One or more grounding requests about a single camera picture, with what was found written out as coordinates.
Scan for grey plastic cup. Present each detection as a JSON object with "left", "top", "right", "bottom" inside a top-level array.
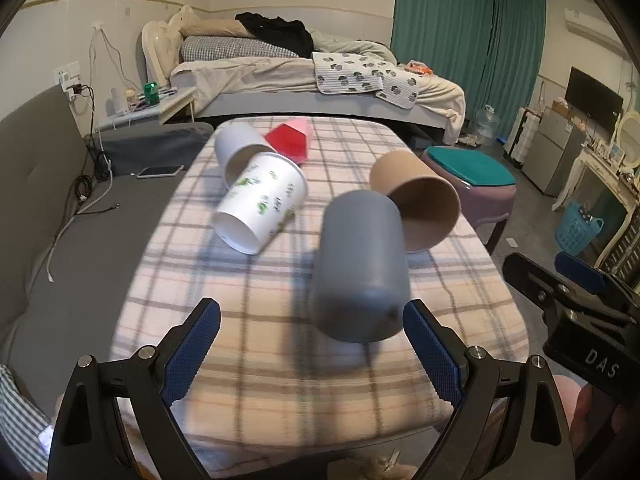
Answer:
[{"left": 308, "top": 190, "right": 411, "bottom": 344}]

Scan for brown paper cup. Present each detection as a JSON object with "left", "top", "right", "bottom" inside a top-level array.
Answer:
[{"left": 369, "top": 151, "right": 461, "bottom": 254}]

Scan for white printed paper cup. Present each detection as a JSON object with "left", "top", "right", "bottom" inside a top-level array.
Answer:
[{"left": 213, "top": 152, "right": 308, "bottom": 255}]

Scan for pink faceted cup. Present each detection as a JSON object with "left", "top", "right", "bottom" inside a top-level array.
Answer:
[{"left": 265, "top": 117, "right": 311, "bottom": 165}]

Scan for white plastic cup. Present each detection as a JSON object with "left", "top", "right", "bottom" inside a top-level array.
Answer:
[{"left": 214, "top": 122, "right": 276, "bottom": 188}]

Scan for blue laundry basket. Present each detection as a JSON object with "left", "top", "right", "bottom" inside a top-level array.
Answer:
[{"left": 554, "top": 200, "right": 604, "bottom": 256}]

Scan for purple plastic stool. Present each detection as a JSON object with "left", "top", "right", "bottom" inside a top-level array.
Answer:
[{"left": 420, "top": 149, "right": 516, "bottom": 255}]

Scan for white dressing table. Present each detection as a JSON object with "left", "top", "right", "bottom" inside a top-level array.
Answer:
[{"left": 551, "top": 110, "right": 639, "bottom": 268}]

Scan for teal stool cushion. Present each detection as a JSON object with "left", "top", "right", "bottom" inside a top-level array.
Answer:
[{"left": 426, "top": 146, "right": 516, "bottom": 186}]

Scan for small grey fridge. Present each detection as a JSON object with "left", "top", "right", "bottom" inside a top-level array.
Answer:
[{"left": 522, "top": 108, "right": 586, "bottom": 197}]

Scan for water jug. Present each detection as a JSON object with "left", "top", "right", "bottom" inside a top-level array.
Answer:
[{"left": 472, "top": 104, "right": 501, "bottom": 146}]

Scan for plaid blanket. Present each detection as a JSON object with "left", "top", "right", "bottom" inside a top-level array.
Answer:
[{"left": 108, "top": 116, "right": 531, "bottom": 478}]

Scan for black television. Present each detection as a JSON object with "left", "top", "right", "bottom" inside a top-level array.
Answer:
[{"left": 565, "top": 67, "right": 624, "bottom": 134}]

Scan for grey sofa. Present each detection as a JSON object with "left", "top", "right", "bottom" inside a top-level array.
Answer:
[{"left": 1, "top": 87, "right": 213, "bottom": 414}]

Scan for green curtain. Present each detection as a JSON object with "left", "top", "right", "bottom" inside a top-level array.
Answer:
[{"left": 392, "top": 0, "right": 547, "bottom": 138}]

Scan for air conditioner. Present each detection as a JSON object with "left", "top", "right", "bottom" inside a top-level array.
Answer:
[{"left": 564, "top": 8, "right": 626, "bottom": 53}]

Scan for smartphone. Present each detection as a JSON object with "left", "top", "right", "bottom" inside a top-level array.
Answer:
[{"left": 136, "top": 165, "right": 183, "bottom": 179}]

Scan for patterned white mat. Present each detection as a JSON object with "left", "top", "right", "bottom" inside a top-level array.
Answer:
[{"left": 312, "top": 52, "right": 419, "bottom": 110}]

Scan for bed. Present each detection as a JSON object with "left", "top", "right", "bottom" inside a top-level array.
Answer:
[{"left": 141, "top": 6, "right": 466, "bottom": 145}]

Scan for white nightstand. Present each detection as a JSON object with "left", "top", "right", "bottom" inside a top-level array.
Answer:
[{"left": 98, "top": 87, "right": 196, "bottom": 131}]

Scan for black clothing pile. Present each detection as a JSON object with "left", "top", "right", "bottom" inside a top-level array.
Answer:
[{"left": 235, "top": 12, "right": 314, "bottom": 58}]

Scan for green can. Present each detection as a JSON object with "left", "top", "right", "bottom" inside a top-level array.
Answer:
[{"left": 143, "top": 81, "right": 160, "bottom": 106}]

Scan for checked grey pillow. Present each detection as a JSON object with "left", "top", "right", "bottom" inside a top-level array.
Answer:
[{"left": 180, "top": 36, "right": 297, "bottom": 62}]

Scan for white charging cable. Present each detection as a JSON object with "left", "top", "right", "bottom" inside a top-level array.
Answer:
[{"left": 45, "top": 179, "right": 120, "bottom": 285}]

